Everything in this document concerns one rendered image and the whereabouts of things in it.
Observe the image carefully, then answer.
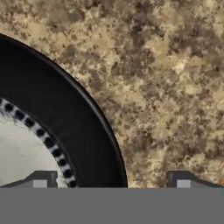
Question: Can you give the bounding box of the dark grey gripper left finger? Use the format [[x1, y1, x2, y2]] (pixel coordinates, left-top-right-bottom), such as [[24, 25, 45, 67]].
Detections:
[[0, 171, 59, 189]]

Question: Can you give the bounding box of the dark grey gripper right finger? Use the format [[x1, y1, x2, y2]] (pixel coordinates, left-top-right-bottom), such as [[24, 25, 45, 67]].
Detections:
[[165, 171, 224, 189]]

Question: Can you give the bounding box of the black bowl with white centre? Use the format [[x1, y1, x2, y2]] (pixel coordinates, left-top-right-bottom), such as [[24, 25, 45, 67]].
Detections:
[[0, 33, 129, 189]]

